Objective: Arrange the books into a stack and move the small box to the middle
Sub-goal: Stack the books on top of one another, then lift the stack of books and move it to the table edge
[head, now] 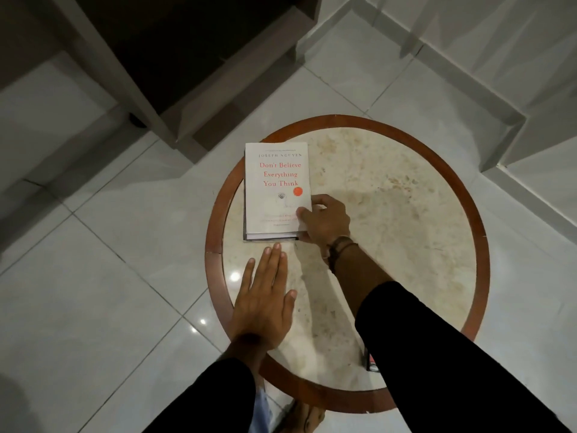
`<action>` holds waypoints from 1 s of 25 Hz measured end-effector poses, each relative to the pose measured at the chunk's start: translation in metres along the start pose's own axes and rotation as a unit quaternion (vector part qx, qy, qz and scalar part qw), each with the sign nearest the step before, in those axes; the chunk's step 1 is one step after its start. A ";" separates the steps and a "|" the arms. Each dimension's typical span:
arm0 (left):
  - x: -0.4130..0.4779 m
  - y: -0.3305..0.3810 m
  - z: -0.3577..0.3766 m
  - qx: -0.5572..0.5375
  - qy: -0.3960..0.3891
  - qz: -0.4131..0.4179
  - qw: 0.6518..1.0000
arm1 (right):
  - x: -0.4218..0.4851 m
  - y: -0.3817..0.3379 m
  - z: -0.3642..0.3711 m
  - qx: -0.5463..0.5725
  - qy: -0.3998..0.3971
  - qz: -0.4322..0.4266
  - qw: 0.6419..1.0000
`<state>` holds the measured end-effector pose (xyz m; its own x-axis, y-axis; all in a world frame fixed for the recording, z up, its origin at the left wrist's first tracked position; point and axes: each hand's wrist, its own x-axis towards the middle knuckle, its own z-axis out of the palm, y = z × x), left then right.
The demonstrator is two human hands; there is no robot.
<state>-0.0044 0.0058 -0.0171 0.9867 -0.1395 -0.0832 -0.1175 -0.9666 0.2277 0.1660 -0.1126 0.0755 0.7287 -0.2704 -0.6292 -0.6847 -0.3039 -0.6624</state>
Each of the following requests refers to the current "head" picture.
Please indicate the person's right hand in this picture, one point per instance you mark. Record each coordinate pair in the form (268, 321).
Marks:
(331, 220)

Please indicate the person's left hand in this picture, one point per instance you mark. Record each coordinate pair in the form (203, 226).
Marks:
(261, 311)

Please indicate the person's left middle finger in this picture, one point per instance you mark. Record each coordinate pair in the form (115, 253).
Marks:
(269, 272)

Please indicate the person's right thumb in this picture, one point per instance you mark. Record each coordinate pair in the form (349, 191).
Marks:
(307, 237)

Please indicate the person's left thumb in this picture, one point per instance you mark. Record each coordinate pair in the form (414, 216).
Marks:
(290, 304)

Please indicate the white book red lettering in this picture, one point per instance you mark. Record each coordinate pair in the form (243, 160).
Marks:
(275, 189)

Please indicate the person's right forearm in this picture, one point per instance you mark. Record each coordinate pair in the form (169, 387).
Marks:
(432, 356)

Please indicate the person's left forearm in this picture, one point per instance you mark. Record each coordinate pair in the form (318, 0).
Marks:
(216, 392)

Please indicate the round marble table wooden rim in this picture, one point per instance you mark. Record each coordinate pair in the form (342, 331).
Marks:
(396, 211)

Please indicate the small black red box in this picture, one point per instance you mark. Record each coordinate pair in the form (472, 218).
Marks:
(371, 361)

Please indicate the person's foot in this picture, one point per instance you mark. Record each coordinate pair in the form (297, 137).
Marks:
(300, 417)

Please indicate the light blue trouser leg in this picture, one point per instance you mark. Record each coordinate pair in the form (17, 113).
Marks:
(261, 414)

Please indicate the beige wooden cabinet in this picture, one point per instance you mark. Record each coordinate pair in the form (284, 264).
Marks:
(180, 63)

